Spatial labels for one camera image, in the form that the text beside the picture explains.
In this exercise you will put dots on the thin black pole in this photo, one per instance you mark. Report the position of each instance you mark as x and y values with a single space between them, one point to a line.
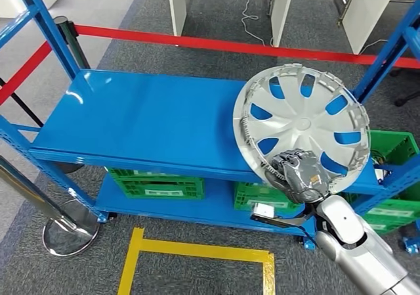
21 103

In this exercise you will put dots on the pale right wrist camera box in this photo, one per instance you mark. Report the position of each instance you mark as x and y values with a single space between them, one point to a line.
264 211

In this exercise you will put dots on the dark stanchion post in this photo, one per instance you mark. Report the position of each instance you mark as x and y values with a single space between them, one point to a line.
74 45

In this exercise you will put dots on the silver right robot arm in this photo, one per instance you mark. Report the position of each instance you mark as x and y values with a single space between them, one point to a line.
357 245

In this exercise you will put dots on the red barrier belt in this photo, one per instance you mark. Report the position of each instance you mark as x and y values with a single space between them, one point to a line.
213 44
22 73

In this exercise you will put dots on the chrome stanchion with round base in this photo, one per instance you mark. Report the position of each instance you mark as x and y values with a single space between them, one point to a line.
70 236

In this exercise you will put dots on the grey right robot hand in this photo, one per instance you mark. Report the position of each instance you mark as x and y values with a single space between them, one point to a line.
301 177

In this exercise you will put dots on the silver plastic wheel hubcap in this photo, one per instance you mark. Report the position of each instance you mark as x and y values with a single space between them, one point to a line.
305 119

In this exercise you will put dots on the white desk with metal bar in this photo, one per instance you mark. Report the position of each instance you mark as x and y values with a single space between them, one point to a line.
283 10

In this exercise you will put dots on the blue metal shelf rack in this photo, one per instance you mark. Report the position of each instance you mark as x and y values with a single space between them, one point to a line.
148 119

